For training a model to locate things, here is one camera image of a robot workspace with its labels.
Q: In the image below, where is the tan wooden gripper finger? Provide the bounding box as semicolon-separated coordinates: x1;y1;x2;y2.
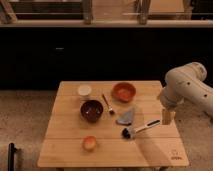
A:
162;109;175;125

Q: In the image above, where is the orange apple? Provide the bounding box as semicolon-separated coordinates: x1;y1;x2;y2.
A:
83;136;97;151

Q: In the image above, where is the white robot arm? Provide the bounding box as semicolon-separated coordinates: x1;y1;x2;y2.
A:
158;62;213;125

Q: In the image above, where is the white paper cup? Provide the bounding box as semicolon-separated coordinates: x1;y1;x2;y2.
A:
77;85;92;100

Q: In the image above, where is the grey blue cloth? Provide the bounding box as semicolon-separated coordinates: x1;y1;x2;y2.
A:
116;108;135;125

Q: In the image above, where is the black white dish brush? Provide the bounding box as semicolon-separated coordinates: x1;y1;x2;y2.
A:
121;120;161;139

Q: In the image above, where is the orange bowl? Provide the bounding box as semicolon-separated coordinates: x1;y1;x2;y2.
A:
111;82;136;103

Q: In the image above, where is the dark brown bowl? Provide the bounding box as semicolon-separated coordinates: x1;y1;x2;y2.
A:
80;100;103;123

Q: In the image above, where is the black post on floor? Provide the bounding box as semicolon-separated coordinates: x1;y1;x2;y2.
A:
7;143;17;171

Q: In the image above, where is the wooden shelf rail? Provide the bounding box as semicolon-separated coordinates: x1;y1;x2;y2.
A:
0;0;213;28

